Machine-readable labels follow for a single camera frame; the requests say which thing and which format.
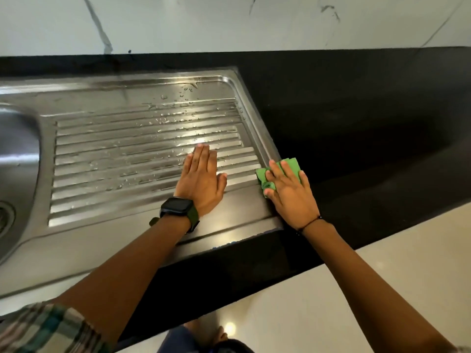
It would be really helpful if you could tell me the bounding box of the person's right hand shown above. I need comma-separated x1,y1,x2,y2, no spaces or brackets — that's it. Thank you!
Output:
263,159,321,232

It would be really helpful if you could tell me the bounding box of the person's left hand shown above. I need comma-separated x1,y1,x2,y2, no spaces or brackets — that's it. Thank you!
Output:
173,143,229,217

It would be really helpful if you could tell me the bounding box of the green cleaning cloth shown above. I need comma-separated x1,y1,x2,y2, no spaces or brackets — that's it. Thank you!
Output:
256,157,303,199

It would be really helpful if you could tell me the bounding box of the person's left forearm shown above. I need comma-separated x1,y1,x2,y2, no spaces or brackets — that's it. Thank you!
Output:
51,216,192,342

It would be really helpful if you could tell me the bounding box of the person's right forearm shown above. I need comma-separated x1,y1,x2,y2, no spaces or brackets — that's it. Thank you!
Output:
301,220,457,353

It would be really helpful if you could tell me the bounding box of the stainless steel sink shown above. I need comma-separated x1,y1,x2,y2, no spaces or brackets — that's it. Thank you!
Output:
0,66,286,300

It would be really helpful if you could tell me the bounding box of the person's right foot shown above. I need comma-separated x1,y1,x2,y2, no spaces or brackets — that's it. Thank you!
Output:
211,325,230,344

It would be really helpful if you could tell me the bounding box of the metal sink drain flange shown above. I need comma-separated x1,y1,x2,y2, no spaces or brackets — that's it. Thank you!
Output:
0,200,17,239

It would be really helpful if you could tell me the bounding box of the plaid shirt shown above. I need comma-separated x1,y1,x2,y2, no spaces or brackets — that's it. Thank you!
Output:
0,303,111,353

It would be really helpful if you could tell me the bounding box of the black bead bracelet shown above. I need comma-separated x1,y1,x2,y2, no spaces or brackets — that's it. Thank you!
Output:
297,215,323,234

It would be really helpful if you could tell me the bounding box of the green strap smartwatch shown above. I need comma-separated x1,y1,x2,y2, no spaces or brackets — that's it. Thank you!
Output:
149,197,201,235

